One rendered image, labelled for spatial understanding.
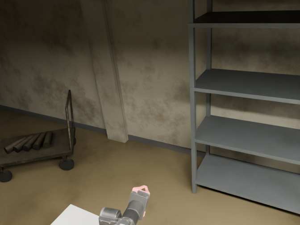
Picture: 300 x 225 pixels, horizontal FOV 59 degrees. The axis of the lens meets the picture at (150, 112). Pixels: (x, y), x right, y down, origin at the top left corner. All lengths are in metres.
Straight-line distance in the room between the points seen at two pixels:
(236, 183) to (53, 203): 1.92
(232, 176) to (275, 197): 0.43
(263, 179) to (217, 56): 1.29
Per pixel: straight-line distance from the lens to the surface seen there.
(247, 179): 2.89
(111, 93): 3.43
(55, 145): 3.52
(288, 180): 2.97
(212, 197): 2.91
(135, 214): 0.97
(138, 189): 1.03
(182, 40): 2.82
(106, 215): 0.97
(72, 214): 1.99
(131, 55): 3.17
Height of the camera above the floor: 2.11
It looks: 28 degrees down
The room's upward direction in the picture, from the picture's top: 6 degrees counter-clockwise
